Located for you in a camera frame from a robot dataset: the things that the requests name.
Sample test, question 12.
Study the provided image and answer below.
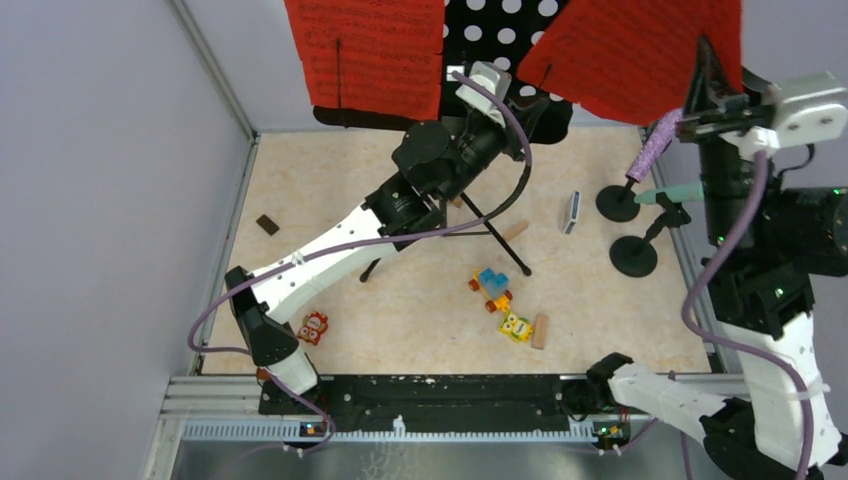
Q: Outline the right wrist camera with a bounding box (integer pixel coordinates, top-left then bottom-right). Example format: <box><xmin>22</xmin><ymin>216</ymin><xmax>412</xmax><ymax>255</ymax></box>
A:
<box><xmin>720</xmin><ymin>71</ymin><xmax>847</xmax><ymax>160</ymax></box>

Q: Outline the dark brown small block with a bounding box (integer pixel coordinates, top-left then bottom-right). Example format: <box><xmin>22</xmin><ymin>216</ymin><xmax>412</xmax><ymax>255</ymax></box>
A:
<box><xmin>256</xmin><ymin>214</ymin><xmax>280</xmax><ymax>236</ymax></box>

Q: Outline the purple cable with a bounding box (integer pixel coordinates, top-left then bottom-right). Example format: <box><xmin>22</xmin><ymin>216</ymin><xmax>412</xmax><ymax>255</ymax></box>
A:
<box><xmin>678</xmin><ymin>150</ymin><xmax>817</xmax><ymax>480</ymax></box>
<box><xmin>187</xmin><ymin>71</ymin><xmax>535</xmax><ymax>458</ymax></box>

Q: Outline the toy block car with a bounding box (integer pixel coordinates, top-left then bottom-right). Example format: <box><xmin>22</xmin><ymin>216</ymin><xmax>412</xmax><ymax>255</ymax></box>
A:
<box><xmin>468</xmin><ymin>268</ymin><xmax>513</xmax><ymax>313</ymax></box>

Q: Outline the wooden cylinder block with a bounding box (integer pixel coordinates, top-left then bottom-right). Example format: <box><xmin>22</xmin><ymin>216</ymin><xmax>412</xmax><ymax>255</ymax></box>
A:
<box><xmin>503</xmin><ymin>220</ymin><xmax>529</xmax><ymax>242</ymax></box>

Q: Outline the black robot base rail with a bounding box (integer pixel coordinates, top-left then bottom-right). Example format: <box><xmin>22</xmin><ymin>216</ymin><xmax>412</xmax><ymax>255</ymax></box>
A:
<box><xmin>258</xmin><ymin>374</ymin><xmax>654</xmax><ymax>439</ymax></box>

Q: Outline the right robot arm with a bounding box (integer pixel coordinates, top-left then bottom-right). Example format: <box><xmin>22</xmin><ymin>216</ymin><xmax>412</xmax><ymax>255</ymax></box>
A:
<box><xmin>586</xmin><ymin>37</ymin><xmax>847</xmax><ymax>479</ymax></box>

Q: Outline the yellow owl block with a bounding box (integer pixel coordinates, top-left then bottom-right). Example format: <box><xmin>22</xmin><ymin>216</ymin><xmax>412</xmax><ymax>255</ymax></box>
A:
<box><xmin>498</xmin><ymin>312</ymin><xmax>533</xmax><ymax>343</ymax></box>

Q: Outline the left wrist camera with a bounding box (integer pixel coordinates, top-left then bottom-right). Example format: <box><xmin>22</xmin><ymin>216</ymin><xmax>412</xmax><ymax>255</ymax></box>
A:
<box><xmin>446</xmin><ymin>61</ymin><xmax>512</xmax><ymax>127</ymax></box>

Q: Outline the black music stand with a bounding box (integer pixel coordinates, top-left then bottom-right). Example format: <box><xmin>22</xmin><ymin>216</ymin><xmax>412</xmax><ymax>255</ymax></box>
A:
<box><xmin>313</xmin><ymin>1</ymin><xmax>553</xmax><ymax>276</ymax></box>

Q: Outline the black round mic stand front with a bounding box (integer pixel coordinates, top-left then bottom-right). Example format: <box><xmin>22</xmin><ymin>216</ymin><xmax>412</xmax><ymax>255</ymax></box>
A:
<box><xmin>609</xmin><ymin>194</ymin><xmax>691</xmax><ymax>278</ymax></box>

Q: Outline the red sheet music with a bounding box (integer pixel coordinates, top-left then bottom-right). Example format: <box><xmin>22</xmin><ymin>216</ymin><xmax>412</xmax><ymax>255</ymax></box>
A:
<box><xmin>517</xmin><ymin>0</ymin><xmax>743</xmax><ymax>125</ymax></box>
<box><xmin>284</xmin><ymin>0</ymin><xmax>445</xmax><ymax>120</ymax></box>

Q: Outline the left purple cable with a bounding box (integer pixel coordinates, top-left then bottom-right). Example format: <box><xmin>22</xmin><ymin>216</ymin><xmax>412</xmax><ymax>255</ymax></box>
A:
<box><xmin>187</xmin><ymin>71</ymin><xmax>535</xmax><ymax>458</ymax></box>

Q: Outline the wooden block near owl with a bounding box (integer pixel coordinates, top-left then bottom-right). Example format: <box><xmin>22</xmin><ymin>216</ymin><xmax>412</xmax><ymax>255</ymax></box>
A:
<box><xmin>531</xmin><ymin>313</ymin><xmax>550</xmax><ymax>350</ymax></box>

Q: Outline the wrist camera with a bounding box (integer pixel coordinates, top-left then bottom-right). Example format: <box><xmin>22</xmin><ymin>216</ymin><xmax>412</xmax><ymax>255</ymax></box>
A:
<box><xmin>720</xmin><ymin>71</ymin><xmax>847</xmax><ymax>160</ymax></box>
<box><xmin>446</xmin><ymin>61</ymin><xmax>512</xmax><ymax>127</ymax></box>

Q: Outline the purple glitter microphone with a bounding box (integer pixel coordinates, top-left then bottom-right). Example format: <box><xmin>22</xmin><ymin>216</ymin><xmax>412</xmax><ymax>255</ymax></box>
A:
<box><xmin>625</xmin><ymin>108</ymin><xmax>683</xmax><ymax>183</ymax></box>

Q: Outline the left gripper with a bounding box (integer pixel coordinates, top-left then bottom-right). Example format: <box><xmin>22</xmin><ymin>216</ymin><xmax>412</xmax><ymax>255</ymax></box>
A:
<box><xmin>437</xmin><ymin>95</ymin><xmax>549</xmax><ymax>204</ymax></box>

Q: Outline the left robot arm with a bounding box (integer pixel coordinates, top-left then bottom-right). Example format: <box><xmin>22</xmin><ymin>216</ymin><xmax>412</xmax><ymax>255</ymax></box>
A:
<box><xmin>225</xmin><ymin>98</ymin><xmax>551</xmax><ymax>414</ymax></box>

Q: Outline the red owl block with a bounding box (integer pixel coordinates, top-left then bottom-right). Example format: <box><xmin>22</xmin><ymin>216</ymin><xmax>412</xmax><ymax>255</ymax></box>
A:
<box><xmin>296</xmin><ymin>311</ymin><xmax>329</xmax><ymax>346</ymax></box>

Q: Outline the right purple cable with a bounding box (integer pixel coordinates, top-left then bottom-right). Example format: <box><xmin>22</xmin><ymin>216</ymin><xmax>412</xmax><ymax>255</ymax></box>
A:
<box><xmin>678</xmin><ymin>150</ymin><xmax>817</xmax><ymax>480</ymax></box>

